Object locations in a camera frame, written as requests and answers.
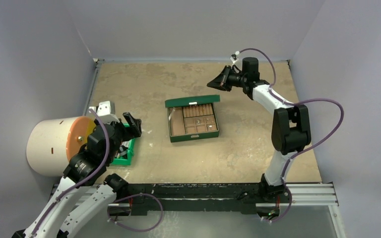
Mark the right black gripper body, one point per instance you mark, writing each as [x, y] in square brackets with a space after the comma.
[228, 78]

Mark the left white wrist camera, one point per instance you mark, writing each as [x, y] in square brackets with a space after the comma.
[106, 112]

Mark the green jewelry box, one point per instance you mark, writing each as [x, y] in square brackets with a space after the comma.
[187, 101]

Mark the aluminium rail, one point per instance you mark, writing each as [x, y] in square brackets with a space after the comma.
[313, 194]

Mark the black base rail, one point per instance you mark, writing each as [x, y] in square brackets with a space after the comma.
[245, 198]

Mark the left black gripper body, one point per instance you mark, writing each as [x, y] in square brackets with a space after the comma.
[121, 133]

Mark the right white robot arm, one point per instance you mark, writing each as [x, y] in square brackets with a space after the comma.
[290, 132]

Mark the green plastic bin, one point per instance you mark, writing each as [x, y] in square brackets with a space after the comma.
[121, 147]

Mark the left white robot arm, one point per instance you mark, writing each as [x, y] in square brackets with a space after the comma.
[61, 218]

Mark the white cylinder with orange lid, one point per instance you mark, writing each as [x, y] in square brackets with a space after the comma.
[52, 143]

